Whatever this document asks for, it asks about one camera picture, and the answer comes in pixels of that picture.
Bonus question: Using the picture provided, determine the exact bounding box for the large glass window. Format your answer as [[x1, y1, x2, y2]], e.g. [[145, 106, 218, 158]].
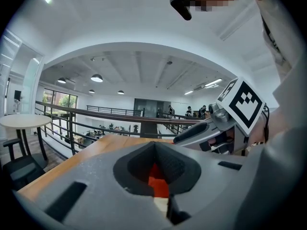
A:
[[42, 88, 78, 116]]

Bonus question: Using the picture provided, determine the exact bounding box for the round white table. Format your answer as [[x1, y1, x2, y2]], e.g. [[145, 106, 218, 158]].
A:
[[0, 114, 52, 169]]

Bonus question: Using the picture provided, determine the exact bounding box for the person's white shirt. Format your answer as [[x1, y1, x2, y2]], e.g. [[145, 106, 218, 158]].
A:
[[236, 0, 307, 230]]

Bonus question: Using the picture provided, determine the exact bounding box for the red toy block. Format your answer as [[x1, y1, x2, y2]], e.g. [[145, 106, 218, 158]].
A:
[[148, 163, 170, 199]]

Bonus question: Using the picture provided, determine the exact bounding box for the person's right hand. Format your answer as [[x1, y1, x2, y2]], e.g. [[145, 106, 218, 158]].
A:
[[207, 130, 235, 150]]

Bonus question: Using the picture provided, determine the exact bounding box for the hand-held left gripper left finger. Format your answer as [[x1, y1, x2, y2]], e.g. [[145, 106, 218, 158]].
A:
[[112, 141, 156, 197]]

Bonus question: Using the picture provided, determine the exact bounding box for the black office chair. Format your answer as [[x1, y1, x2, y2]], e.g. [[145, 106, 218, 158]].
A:
[[1, 138, 47, 192]]

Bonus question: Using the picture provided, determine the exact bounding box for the black head camera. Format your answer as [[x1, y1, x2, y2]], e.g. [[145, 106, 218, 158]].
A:
[[169, 0, 193, 22]]

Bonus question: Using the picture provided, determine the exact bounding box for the long linear ceiling light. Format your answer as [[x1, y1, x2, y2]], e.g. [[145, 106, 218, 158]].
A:
[[204, 78, 223, 87]]

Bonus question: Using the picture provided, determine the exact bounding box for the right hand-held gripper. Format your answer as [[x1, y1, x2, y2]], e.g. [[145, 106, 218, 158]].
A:
[[173, 77, 267, 157]]

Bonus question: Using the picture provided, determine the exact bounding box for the person's right forearm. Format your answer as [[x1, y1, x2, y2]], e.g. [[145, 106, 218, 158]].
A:
[[250, 103, 292, 145]]

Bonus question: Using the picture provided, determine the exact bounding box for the natural wood toy block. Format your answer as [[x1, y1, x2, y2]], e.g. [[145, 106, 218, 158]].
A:
[[153, 197, 169, 218]]

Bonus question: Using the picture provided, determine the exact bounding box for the dark metal balcony railing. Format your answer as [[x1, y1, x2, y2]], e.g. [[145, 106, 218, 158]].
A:
[[35, 100, 206, 158]]

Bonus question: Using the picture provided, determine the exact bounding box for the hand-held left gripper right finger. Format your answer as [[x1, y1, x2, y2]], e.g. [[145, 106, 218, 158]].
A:
[[154, 142, 202, 194]]

